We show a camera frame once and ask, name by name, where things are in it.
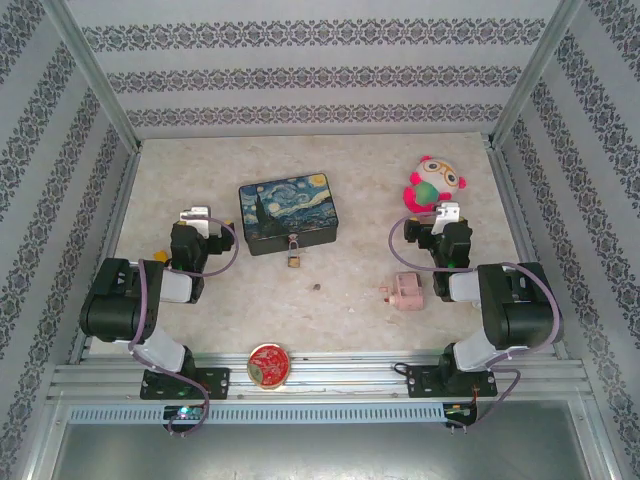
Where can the starry night tin box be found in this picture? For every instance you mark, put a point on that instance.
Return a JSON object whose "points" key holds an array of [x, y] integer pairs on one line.
{"points": [[285, 205]]}

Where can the small brass padlock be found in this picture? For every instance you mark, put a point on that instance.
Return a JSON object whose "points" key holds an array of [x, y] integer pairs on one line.
{"points": [[294, 261]]}

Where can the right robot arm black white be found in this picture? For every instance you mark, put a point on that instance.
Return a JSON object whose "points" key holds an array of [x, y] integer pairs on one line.
{"points": [[525, 315]]}

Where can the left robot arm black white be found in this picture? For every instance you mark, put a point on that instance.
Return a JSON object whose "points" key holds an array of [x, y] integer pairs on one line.
{"points": [[115, 310]]}

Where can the yellow block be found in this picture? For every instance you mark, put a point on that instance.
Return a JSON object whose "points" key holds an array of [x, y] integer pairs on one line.
{"points": [[161, 256]]}

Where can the pink panda plush toy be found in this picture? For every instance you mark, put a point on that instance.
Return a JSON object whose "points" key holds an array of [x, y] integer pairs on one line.
{"points": [[430, 192]]}

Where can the pink plastic toy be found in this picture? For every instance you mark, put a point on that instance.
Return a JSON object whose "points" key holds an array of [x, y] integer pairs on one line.
{"points": [[405, 292]]}

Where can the round red tin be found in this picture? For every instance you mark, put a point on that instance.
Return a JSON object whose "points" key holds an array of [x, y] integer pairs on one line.
{"points": [[268, 365]]}

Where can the small circuit board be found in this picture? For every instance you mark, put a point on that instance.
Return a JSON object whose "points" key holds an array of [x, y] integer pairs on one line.
{"points": [[184, 412], [459, 411]]}

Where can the grey metal shelf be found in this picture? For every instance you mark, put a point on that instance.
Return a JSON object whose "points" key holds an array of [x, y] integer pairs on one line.
{"points": [[320, 455]]}

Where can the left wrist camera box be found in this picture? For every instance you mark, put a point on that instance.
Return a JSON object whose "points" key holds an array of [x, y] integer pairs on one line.
{"points": [[195, 215]]}

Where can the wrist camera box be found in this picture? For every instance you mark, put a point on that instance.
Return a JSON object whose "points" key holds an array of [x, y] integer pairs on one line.
{"points": [[195, 215], [446, 214]]}

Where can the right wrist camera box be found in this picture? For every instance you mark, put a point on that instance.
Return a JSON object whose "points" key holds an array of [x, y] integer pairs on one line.
{"points": [[446, 214]]}

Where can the aluminium side rail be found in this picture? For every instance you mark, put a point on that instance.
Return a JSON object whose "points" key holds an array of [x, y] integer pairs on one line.
{"points": [[111, 250], [510, 200]]}

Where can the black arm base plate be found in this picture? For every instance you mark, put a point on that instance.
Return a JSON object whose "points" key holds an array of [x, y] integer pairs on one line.
{"points": [[422, 382], [217, 382]]}

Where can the wide aluminium mounting rail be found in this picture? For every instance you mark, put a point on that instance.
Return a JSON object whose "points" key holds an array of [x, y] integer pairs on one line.
{"points": [[350, 375]]}

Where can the aluminium frame post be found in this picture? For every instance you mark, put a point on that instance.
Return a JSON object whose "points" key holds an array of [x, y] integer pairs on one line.
{"points": [[95, 75], [540, 70]]}

